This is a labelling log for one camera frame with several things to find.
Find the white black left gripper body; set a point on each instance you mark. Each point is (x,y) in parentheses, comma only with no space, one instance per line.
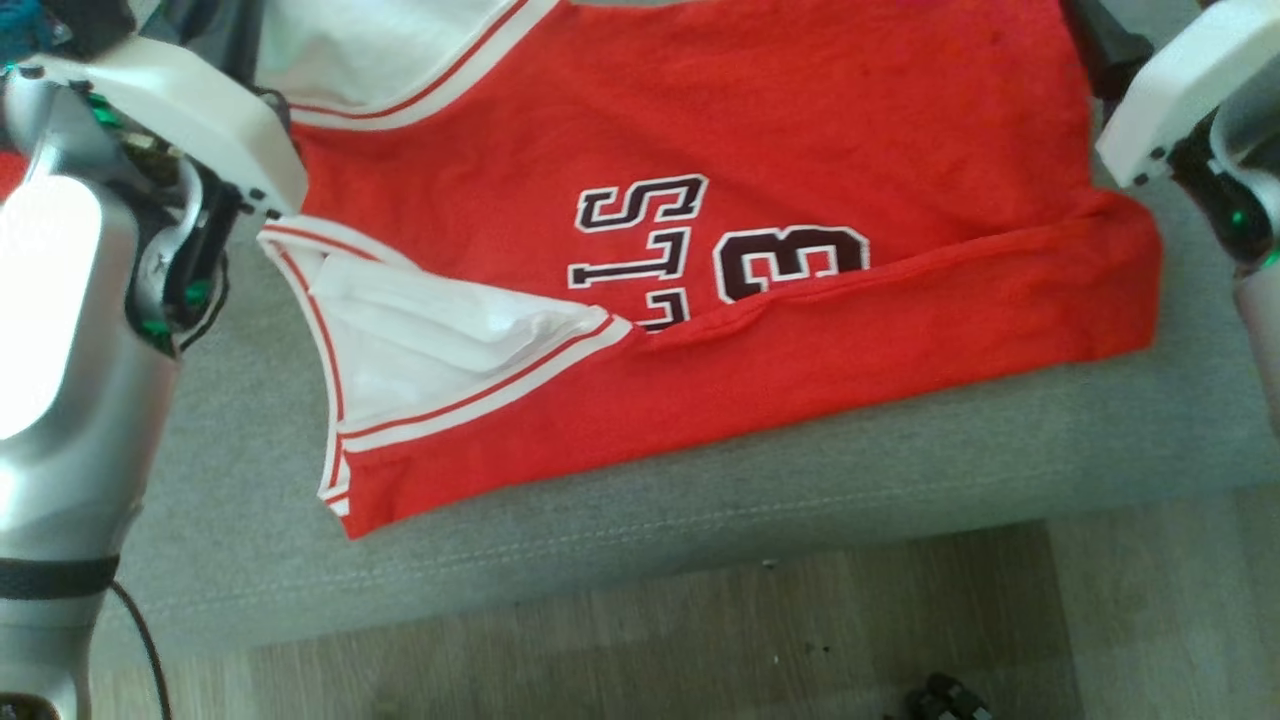
(200,110)

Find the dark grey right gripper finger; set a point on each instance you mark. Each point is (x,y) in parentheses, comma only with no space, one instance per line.
(1105,45)

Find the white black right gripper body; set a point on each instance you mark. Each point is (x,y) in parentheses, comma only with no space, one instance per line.
(1170,90)

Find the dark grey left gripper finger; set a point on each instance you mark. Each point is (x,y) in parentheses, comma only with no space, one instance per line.
(215,45)

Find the red white basketball jersey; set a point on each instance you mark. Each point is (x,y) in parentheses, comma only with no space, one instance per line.
(800,130)

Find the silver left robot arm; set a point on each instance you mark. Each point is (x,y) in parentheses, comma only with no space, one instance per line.
(70,400)

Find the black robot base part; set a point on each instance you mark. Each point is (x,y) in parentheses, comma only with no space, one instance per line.
(940,698)

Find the grey sofa ottoman seat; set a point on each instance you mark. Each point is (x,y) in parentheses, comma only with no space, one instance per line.
(700,520)

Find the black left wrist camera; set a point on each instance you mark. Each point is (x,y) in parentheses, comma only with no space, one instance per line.
(95,22)

